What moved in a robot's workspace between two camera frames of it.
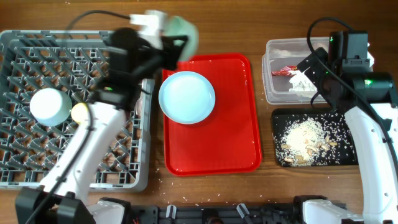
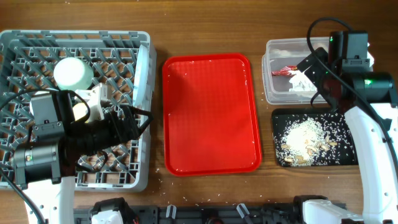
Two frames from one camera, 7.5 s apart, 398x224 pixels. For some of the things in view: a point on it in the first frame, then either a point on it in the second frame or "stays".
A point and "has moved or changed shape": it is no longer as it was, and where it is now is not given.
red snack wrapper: x=285 y=70 stays
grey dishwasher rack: x=76 y=61 stays
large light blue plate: x=186 y=98 has moved or changed shape
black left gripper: x=174 y=46 → x=117 y=135
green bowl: x=178 y=26 → x=73 y=74
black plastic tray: x=311 y=137 stays
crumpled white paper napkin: x=300 y=82 stays
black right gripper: x=313 y=71 stays
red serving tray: x=227 y=142 stays
